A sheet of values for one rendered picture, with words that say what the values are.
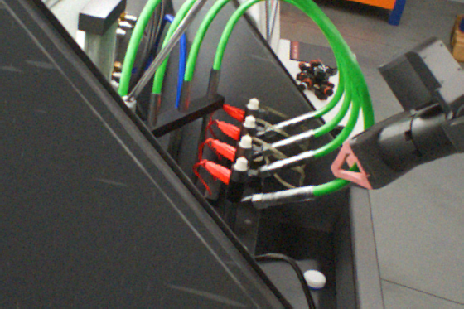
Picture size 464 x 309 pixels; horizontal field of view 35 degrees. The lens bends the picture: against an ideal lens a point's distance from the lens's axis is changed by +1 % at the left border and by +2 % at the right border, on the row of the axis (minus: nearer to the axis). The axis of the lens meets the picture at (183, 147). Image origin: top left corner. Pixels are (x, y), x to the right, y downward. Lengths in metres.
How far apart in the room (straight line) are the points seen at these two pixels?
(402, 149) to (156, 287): 0.32
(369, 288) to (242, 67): 0.47
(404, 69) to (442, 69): 0.04
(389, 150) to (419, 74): 0.11
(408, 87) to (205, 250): 0.28
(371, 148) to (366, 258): 0.43
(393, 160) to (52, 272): 0.41
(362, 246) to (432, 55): 0.57
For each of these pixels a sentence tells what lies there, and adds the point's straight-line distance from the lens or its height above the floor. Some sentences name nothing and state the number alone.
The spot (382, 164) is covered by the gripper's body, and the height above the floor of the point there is 1.26.
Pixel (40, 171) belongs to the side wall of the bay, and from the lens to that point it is 0.78.
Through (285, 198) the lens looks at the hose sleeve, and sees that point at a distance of 1.01.
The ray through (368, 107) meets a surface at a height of 1.30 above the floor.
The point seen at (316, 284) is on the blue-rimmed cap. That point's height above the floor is 0.84.
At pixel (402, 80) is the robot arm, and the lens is 0.82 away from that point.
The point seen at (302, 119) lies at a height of 1.10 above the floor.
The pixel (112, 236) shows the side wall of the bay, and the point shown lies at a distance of 0.80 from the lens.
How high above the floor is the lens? 1.63
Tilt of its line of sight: 28 degrees down
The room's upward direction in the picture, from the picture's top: 10 degrees clockwise
